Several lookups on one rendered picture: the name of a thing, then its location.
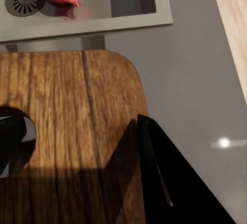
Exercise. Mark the drop in sink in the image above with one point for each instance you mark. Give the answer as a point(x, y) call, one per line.
point(43, 21)

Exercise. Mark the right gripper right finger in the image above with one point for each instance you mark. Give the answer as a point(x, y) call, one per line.
point(193, 202)

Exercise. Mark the cutting board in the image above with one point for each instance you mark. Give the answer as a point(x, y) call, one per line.
point(85, 168)

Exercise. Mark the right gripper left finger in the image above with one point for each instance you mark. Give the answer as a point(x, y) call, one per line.
point(12, 131)

